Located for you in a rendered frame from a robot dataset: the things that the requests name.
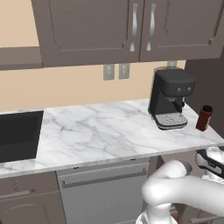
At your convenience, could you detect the grey base cupboard drawer front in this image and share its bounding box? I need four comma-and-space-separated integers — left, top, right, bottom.
0, 171, 60, 200

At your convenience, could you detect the black coffee machine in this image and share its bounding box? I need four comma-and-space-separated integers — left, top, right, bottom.
147, 67, 196, 131

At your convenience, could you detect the silver dishwasher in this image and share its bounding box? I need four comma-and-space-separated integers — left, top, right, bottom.
55, 157, 151, 224

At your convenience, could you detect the dark red bottle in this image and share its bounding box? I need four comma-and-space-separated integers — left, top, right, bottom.
195, 105, 214, 132

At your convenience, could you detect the black hob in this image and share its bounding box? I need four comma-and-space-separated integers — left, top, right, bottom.
0, 110, 45, 164

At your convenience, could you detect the grey tall cupboard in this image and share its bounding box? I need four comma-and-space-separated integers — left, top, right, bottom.
184, 47, 224, 139

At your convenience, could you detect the grey range hood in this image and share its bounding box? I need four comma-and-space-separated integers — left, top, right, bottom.
0, 45, 44, 72

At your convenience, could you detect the grey base cupboard door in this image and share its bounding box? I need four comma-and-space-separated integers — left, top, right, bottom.
0, 191, 67, 224

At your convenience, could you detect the grey wall socket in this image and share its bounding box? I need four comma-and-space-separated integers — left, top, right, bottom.
166, 59, 178, 70
102, 63, 116, 81
118, 62, 130, 81

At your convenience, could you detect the silver dishwasher handle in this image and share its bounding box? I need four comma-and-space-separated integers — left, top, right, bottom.
60, 167, 148, 189

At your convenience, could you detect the silver cupboard handle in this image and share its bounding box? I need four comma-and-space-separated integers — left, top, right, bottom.
146, 3, 158, 53
129, 3, 139, 53

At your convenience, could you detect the grey drawer handle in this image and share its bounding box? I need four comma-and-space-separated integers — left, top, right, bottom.
0, 188, 36, 200

